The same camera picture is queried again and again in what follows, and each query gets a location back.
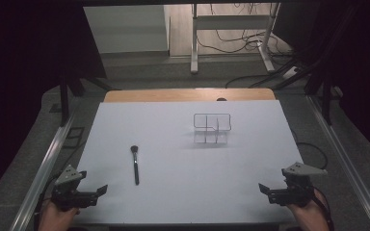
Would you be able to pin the black makeup brush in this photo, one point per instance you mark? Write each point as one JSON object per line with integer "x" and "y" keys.
{"x": 136, "y": 170}

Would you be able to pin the white desk frame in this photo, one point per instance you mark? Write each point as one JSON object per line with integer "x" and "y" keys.
{"x": 231, "y": 22}

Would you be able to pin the person's left hand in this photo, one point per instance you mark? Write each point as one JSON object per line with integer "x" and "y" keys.
{"x": 53, "y": 219}

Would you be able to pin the dark curtain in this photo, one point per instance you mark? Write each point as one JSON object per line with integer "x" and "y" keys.
{"x": 359, "y": 64}
{"x": 25, "y": 80}

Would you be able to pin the wooden table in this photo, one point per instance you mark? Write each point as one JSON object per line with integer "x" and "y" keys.
{"x": 173, "y": 95}

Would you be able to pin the white cabinet panel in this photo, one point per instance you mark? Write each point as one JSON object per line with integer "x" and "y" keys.
{"x": 125, "y": 29}

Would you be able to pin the person's right hand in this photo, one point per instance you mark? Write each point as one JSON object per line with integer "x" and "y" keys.
{"x": 313, "y": 218}

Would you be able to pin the aluminium rail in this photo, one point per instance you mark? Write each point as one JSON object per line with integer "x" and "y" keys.
{"x": 350, "y": 160}
{"x": 41, "y": 179}

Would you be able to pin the white power strip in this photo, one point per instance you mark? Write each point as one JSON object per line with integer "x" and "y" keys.
{"x": 290, "y": 72}

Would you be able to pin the dark round table grommet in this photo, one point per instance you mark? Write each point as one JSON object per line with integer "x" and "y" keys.
{"x": 221, "y": 99}

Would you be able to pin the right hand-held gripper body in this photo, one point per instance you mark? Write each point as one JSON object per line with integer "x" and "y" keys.
{"x": 297, "y": 194}

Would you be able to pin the white table cover sheet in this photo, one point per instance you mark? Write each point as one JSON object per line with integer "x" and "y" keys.
{"x": 173, "y": 192}

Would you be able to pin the clear acrylic organizer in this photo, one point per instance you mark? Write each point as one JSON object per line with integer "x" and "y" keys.
{"x": 206, "y": 128}

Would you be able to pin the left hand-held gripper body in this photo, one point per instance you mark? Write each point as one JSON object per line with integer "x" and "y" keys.
{"x": 66, "y": 192}

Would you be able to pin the black metal stand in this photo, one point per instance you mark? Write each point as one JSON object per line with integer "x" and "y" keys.
{"x": 326, "y": 102}
{"x": 64, "y": 99}

